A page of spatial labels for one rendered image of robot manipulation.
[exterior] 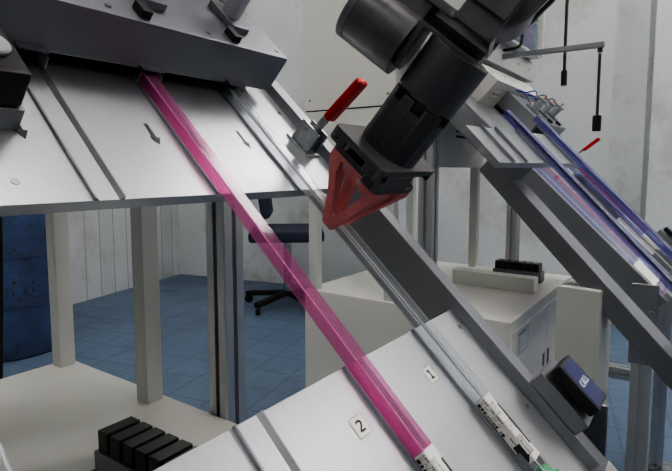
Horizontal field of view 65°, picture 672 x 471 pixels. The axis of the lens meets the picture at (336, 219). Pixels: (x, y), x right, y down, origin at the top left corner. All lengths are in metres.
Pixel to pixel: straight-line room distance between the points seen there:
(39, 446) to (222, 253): 0.36
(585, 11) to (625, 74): 0.83
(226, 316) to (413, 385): 0.43
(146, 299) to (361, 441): 0.58
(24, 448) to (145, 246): 0.31
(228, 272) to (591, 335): 0.53
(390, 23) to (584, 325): 0.54
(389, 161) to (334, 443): 0.24
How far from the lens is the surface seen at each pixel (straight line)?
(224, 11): 0.64
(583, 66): 3.32
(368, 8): 0.47
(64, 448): 0.86
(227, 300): 0.81
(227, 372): 0.84
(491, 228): 3.31
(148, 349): 0.92
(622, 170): 4.04
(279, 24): 4.70
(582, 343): 0.85
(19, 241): 3.17
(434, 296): 0.58
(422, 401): 0.45
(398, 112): 0.46
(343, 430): 0.37
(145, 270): 0.89
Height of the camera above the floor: 1.00
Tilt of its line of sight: 5 degrees down
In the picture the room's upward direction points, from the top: straight up
